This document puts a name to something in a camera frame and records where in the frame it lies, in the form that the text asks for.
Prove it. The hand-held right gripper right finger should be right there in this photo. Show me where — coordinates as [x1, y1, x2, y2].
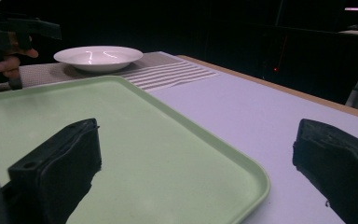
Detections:
[292, 118, 358, 224]

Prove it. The light green plastic tray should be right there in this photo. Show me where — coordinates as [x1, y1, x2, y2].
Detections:
[0, 75, 271, 224]

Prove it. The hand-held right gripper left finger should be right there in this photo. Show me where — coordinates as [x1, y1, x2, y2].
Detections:
[7, 118, 103, 224]

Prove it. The grey striped placemat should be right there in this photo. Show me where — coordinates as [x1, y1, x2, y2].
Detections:
[0, 50, 221, 95]

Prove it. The white shallow bowl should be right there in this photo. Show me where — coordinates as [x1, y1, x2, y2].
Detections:
[53, 46, 145, 74]

